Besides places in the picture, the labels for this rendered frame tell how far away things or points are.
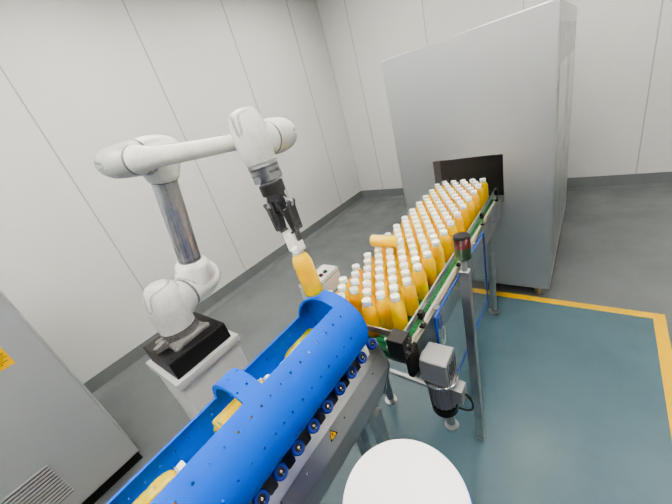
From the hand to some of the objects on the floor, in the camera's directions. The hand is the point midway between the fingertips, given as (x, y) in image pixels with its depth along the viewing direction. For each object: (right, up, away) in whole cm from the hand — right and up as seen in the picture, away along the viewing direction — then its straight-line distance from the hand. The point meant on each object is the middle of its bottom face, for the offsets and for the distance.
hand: (294, 240), depth 102 cm
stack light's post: (+94, -106, +70) cm, 159 cm away
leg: (+46, -127, +59) cm, 147 cm away
